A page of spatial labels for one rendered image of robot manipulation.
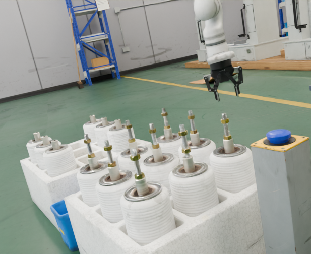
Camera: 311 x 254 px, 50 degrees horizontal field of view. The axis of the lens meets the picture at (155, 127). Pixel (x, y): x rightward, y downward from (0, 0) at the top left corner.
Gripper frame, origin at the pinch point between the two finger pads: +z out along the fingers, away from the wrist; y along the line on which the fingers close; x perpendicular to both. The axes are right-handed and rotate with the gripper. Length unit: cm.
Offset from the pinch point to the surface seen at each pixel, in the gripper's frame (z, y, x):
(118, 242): -1, 32, 69
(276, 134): -13, -1, 65
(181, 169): -5, 18, 56
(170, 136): -3.0, 20.8, 31.6
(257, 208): 7, 4, 58
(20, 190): 22, 98, -10
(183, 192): -3, 18, 61
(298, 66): 57, -87, -200
